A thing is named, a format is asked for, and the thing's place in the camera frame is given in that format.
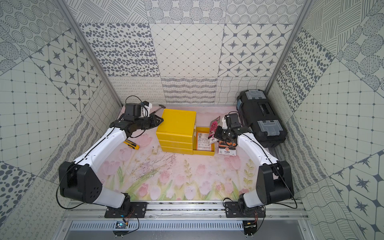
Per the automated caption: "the aluminium frame rail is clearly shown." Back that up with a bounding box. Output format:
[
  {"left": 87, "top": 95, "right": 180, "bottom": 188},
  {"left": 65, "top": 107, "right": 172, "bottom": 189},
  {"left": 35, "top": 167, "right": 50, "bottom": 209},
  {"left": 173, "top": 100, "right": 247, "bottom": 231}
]
[{"left": 62, "top": 200, "right": 309, "bottom": 221}]

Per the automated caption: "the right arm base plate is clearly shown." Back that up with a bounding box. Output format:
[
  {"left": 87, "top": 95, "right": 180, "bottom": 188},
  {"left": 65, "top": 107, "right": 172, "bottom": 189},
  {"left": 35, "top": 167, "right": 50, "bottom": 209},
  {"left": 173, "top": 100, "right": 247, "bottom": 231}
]
[{"left": 222, "top": 201, "right": 266, "bottom": 218}]

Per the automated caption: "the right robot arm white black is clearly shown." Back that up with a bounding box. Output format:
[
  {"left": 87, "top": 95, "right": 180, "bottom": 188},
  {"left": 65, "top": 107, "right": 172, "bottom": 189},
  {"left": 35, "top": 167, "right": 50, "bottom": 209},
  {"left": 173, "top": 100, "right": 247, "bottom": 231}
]
[{"left": 214, "top": 126, "right": 294, "bottom": 208}]

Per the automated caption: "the black plastic toolbox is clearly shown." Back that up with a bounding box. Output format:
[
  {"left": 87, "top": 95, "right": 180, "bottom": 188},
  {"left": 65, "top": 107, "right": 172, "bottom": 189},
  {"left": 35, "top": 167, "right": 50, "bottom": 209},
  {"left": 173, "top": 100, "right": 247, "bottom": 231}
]
[{"left": 237, "top": 90, "right": 287, "bottom": 148}]

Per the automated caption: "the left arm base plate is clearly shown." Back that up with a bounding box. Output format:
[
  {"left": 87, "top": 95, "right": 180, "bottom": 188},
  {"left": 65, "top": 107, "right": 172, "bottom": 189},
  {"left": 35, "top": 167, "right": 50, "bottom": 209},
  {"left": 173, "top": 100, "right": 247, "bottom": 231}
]
[{"left": 104, "top": 202, "right": 148, "bottom": 219}]

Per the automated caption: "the yellow black utility knife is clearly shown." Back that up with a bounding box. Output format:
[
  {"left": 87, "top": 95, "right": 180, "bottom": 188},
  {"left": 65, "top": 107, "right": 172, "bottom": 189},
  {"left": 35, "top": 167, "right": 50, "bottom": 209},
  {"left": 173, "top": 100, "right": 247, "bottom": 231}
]
[{"left": 124, "top": 139, "right": 140, "bottom": 150}]

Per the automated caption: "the dark orange fruit seed bag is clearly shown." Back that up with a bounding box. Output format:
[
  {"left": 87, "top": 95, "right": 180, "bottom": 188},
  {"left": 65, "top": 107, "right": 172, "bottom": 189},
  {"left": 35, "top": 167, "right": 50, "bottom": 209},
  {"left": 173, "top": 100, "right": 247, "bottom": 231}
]
[{"left": 218, "top": 140, "right": 237, "bottom": 156}]

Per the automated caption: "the yellow plastic drawer cabinet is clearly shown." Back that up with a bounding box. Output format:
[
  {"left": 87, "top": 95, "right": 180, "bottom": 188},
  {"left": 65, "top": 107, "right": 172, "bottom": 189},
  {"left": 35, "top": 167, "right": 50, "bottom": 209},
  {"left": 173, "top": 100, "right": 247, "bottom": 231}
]
[{"left": 156, "top": 109, "right": 197, "bottom": 155}]

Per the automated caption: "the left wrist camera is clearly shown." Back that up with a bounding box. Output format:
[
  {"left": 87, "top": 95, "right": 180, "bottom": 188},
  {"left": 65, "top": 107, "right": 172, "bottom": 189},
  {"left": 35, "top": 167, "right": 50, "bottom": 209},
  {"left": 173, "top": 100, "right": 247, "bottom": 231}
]
[{"left": 124, "top": 101, "right": 153, "bottom": 120}]

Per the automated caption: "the orange white label seed bag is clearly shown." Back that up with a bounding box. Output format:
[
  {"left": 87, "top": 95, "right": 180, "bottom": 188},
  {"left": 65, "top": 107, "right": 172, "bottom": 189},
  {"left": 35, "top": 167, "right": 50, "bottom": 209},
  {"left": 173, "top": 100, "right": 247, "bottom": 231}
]
[{"left": 197, "top": 132, "right": 212, "bottom": 152}]

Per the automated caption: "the hammer with black handle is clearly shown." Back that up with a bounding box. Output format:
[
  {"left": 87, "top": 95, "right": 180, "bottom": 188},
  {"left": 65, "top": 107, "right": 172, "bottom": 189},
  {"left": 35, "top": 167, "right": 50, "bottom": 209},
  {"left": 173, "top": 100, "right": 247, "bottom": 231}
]
[{"left": 151, "top": 105, "right": 166, "bottom": 115}]

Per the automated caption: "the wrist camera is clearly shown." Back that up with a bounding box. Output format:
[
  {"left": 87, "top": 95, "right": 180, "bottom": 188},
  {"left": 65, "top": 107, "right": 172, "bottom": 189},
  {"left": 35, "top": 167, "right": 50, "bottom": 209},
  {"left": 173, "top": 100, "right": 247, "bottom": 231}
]
[
  {"left": 124, "top": 101, "right": 153, "bottom": 120},
  {"left": 222, "top": 113, "right": 242, "bottom": 130}
]

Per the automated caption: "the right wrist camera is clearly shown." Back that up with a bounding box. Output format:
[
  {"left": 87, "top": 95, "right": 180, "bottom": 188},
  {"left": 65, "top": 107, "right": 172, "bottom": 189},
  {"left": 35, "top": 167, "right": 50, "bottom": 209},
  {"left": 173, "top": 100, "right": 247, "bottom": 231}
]
[{"left": 222, "top": 113, "right": 242, "bottom": 130}]

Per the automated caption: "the magenta flower seed bag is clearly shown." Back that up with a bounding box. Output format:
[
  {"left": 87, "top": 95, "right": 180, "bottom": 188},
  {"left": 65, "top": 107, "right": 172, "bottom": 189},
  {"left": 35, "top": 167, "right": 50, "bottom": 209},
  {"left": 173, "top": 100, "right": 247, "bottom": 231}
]
[{"left": 208, "top": 116, "right": 221, "bottom": 144}]

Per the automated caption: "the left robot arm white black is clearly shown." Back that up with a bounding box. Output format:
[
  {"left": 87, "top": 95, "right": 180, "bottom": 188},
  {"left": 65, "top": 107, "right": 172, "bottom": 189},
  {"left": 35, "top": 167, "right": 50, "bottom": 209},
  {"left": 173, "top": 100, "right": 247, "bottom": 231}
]
[{"left": 57, "top": 113, "right": 164, "bottom": 209}]

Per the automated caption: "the white slotted cable duct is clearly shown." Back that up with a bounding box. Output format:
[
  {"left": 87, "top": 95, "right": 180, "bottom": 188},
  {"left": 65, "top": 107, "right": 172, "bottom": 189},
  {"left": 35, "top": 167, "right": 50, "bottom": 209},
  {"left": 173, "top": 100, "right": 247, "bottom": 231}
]
[{"left": 70, "top": 220, "right": 244, "bottom": 231}]

